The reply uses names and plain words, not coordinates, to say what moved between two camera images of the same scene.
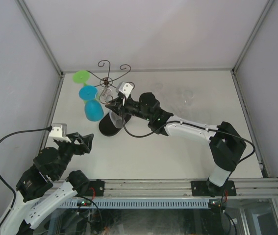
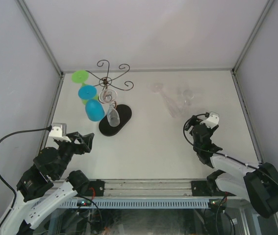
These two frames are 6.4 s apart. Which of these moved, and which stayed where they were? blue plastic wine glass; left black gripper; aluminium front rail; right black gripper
Moved: right black gripper
Stayed: aluminium front rail; left black gripper; blue plastic wine glass
